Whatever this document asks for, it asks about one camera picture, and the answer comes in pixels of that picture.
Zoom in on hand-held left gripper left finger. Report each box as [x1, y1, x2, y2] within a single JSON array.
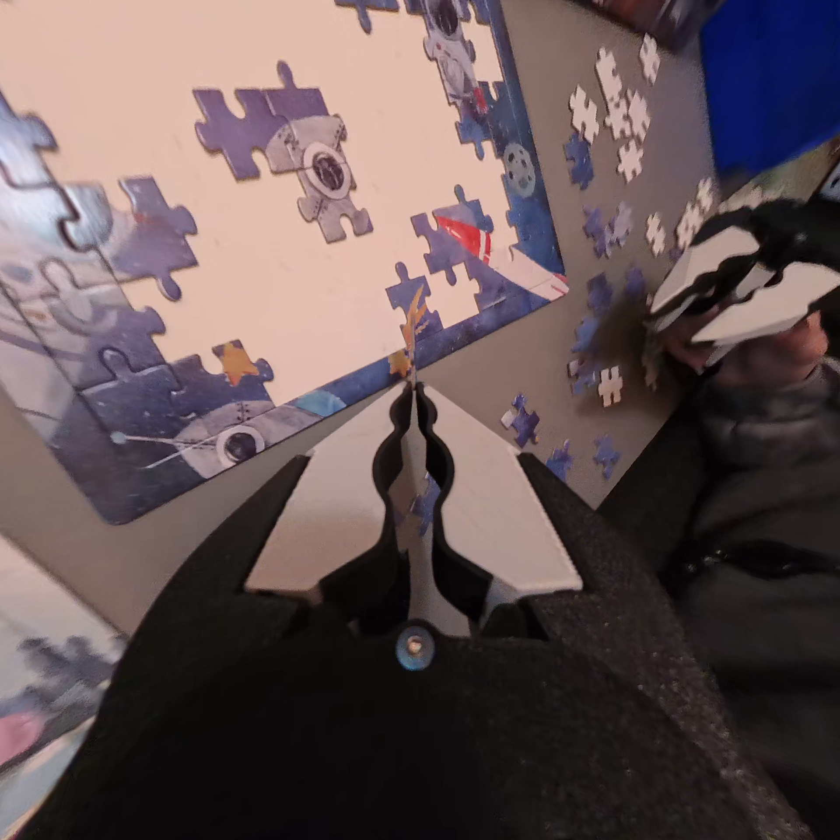
[[243, 379, 414, 623]]

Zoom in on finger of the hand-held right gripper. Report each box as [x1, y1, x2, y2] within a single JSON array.
[[692, 262, 840, 347], [646, 226, 762, 333]]

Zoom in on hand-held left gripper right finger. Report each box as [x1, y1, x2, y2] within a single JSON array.
[[412, 379, 584, 623]]

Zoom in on star print puzzle piece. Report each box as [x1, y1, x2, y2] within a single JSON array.
[[167, 340, 275, 411]]

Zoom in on space puzzle board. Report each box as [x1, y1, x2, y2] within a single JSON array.
[[0, 0, 571, 526]]

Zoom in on purple helmet-part puzzle piece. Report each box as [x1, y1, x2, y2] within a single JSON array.
[[105, 176, 199, 301]]

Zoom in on joined satellite puzzle pieces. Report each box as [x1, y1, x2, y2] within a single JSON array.
[[192, 60, 375, 244]]

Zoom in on person's right forearm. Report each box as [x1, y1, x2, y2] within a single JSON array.
[[696, 361, 840, 473]]

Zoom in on grey desk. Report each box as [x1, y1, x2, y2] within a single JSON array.
[[0, 0, 840, 657]]

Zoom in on person's right hand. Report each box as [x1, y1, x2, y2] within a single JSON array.
[[663, 314, 829, 389]]

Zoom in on black dotted mat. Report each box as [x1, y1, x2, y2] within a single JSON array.
[[597, 407, 703, 572]]

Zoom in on pile of loose puzzle pieces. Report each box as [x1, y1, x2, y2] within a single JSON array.
[[564, 29, 719, 408]]

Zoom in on blue plastic bin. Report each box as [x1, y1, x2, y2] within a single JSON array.
[[699, 0, 840, 175]]

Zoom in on comet print puzzle piece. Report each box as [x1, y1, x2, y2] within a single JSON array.
[[386, 261, 444, 342]]

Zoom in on printed puzzle box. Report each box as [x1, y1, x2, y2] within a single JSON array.
[[577, 0, 723, 50]]

